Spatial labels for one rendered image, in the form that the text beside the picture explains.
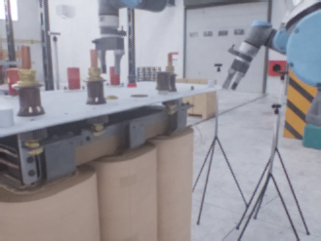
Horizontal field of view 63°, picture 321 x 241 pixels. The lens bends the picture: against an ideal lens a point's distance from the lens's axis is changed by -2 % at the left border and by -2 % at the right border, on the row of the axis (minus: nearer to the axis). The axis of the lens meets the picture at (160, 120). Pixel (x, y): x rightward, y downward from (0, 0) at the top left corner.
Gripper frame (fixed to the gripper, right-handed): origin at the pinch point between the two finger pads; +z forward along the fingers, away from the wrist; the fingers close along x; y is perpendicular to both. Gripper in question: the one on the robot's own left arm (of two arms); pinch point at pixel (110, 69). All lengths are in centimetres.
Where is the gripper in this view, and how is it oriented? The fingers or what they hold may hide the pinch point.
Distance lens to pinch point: 118.9
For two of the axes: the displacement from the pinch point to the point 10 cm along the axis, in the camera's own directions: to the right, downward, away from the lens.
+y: -5.6, 1.8, -8.1
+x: 8.3, 1.2, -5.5
